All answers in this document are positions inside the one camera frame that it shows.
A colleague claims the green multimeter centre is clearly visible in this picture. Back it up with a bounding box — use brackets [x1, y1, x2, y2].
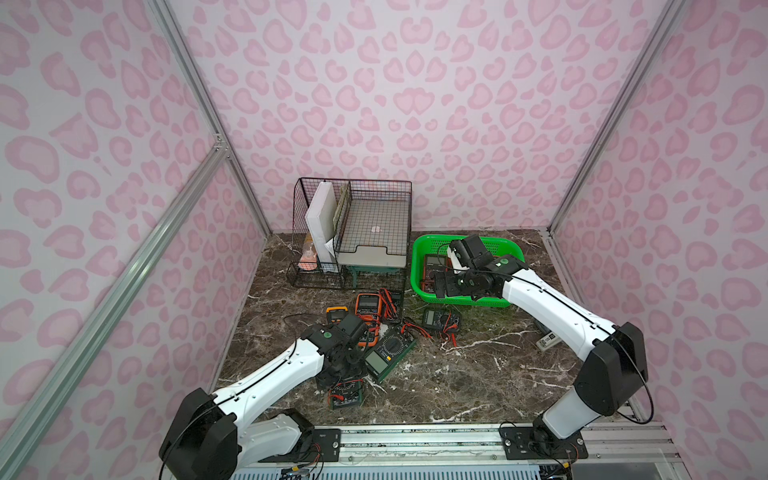
[364, 331, 417, 382]

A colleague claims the grey tray on rack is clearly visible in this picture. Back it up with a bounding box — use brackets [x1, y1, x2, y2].
[335, 200, 411, 268]

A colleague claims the yellow multimeter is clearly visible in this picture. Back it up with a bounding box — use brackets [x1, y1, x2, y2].
[326, 306, 348, 324]

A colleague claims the black wire mesh rack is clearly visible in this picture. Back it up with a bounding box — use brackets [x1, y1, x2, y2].
[287, 177, 413, 292]

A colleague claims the small dark multimeter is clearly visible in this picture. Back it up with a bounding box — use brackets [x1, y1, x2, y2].
[420, 308, 462, 335]

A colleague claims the aluminium front rail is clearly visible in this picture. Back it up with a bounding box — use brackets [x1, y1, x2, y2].
[229, 422, 691, 479]

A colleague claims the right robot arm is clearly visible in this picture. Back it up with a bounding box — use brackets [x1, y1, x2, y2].
[434, 235, 649, 451]

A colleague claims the black multimeter by rack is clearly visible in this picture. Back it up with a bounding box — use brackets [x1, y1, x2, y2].
[378, 288, 402, 324]

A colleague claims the grey white device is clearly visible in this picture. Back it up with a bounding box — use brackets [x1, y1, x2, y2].
[535, 328, 562, 352]

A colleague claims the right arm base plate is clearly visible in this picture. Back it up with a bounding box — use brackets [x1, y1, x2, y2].
[498, 425, 589, 462]

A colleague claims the orange multimeter near rack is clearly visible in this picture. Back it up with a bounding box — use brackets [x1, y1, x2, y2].
[355, 293, 382, 348]

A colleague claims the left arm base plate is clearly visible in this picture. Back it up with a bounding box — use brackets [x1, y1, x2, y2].
[260, 428, 342, 463]

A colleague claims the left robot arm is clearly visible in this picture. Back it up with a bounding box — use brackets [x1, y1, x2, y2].
[159, 314, 368, 479]

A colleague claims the green plastic basket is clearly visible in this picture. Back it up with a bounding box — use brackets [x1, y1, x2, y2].
[410, 234, 525, 308]

